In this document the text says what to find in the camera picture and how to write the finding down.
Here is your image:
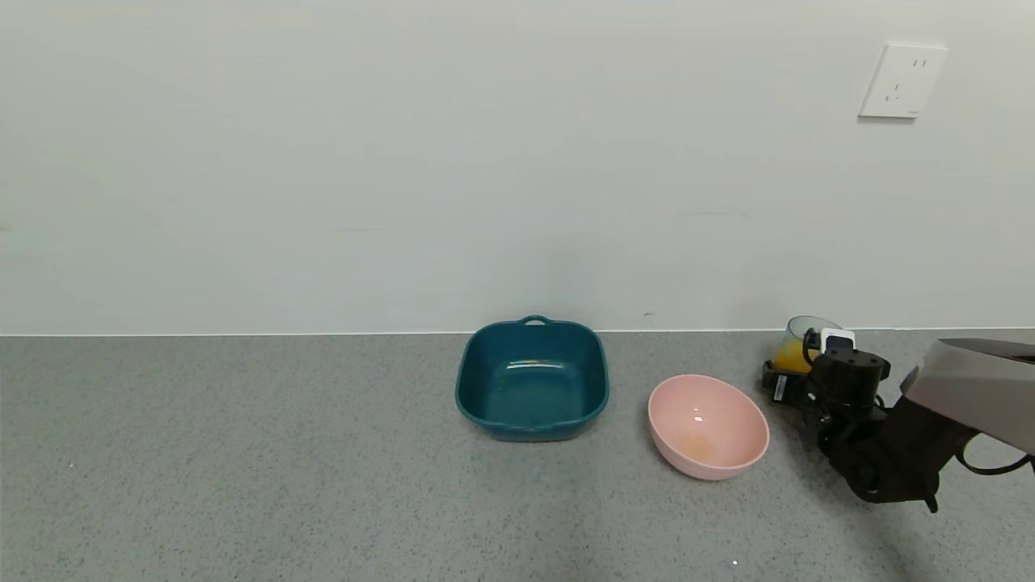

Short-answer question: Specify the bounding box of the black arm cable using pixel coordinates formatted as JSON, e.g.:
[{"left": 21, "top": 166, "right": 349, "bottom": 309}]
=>
[{"left": 957, "top": 451, "right": 1035, "bottom": 477}]

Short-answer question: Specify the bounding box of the white wall socket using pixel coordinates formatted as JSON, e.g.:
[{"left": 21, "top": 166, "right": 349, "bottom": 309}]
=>
[{"left": 858, "top": 43, "right": 948, "bottom": 120}]

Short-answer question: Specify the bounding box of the ribbed clear glass cup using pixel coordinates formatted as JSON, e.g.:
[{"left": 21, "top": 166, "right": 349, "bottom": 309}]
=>
[{"left": 775, "top": 315, "right": 844, "bottom": 374}]

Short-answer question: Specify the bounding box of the teal square plastic basin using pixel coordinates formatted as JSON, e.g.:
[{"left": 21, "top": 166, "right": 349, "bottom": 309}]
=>
[{"left": 455, "top": 314, "right": 610, "bottom": 443}]

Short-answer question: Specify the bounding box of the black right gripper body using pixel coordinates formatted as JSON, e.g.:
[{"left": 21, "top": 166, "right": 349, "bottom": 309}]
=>
[{"left": 762, "top": 365, "right": 818, "bottom": 405}]

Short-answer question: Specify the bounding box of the orange juice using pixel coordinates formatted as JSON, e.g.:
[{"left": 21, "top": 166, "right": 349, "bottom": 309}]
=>
[{"left": 775, "top": 339, "right": 813, "bottom": 374}]

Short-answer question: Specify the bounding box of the pink round bowl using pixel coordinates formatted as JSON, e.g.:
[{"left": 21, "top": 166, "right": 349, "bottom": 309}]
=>
[{"left": 647, "top": 373, "right": 770, "bottom": 482}]

